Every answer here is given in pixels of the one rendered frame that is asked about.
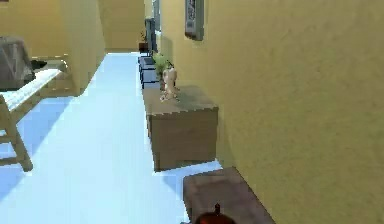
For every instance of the green house plant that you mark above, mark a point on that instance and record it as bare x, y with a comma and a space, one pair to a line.
160, 65

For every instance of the light wooden table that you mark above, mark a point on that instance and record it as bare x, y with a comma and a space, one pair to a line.
20, 96

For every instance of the grey brown armchair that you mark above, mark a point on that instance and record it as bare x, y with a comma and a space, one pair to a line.
13, 63

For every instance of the pale figurine statue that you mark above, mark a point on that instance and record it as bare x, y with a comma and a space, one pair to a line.
169, 85

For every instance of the grey framed wall picture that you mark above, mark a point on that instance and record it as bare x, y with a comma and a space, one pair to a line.
194, 18

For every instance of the grey window frame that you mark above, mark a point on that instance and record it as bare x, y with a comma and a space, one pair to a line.
156, 13

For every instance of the red apple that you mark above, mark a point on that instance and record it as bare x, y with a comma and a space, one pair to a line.
213, 218

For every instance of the dark brown side table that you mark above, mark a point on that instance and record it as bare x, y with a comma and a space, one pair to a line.
223, 196

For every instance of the brown wooden cabinet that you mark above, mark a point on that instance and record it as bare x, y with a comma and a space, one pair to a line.
181, 133

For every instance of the black television set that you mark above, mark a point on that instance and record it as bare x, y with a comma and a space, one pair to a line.
150, 35

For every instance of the small potted plant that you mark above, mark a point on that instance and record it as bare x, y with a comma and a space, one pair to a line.
143, 43

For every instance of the dark blue low cabinet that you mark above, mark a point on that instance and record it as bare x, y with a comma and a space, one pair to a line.
148, 71

